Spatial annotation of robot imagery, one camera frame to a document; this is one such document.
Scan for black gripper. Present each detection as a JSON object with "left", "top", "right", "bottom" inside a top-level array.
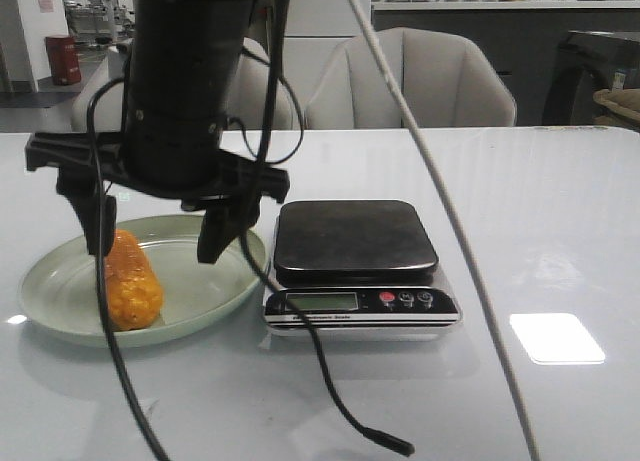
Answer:
[{"left": 25, "top": 110, "right": 290, "bottom": 264}]

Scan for orange corn cob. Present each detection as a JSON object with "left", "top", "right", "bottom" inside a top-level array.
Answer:
[{"left": 105, "top": 229, "right": 164, "bottom": 331}]

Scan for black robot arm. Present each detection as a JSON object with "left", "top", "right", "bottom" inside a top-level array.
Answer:
[{"left": 25, "top": 0, "right": 290, "bottom": 263}]

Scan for left grey upholstered chair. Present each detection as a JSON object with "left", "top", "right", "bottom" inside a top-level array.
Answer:
[{"left": 70, "top": 40, "right": 299, "bottom": 132}]

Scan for grey upholstered chair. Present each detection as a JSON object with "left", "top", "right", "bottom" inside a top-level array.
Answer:
[
  {"left": 70, "top": 40, "right": 299, "bottom": 132},
  {"left": 305, "top": 27, "right": 517, "bottom": 130}
]

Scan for pale green plate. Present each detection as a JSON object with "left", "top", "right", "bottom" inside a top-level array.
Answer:
[{"left": 19, "top": 215, "right": 259, "bottom": 348}]

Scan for red bin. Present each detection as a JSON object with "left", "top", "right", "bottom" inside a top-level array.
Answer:
[{"left": 45, "top": 35, "right": 82, "bottom": 86}]

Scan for black electronic kitchen scale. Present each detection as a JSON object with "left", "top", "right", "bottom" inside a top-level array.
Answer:
[{"left": 263, "top": 200, "right": 462, "bottom": 341}]

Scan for white cabinet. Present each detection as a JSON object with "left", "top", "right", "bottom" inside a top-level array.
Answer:
[{"left": 273, "top": 0, "right": 360, "bottom": 130}]

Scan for right grey upholstered chair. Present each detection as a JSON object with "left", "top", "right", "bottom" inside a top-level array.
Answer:
[{"left": 305, "top": 27, "right": 517, "bottom": 130}]

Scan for dark grey counter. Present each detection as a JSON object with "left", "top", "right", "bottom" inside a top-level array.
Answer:
[{"left": 373, "top": 1, "right": 639, "bottom": 126}]

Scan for dark appliance at right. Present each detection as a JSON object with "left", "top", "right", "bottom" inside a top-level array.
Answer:
[{"left": 541, "top": 30, "right": 639, "bottom": 126}]

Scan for beige cushion at right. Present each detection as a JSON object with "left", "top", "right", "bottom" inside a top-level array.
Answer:
[{"left": 593, "top": 88, "right": 640, "bottom": 132}]

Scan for black cable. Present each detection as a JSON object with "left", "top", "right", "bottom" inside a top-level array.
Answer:
[
  {"left": 219, "top": 0, "right": 416, "bottom": 456},
  {"left": 86, "top": 75, "right": 174, "bottom": 461}
]

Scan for white cable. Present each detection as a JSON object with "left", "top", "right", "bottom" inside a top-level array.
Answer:
[{"left": 337, "top": 0, "right": 543, "bottom": 461}]

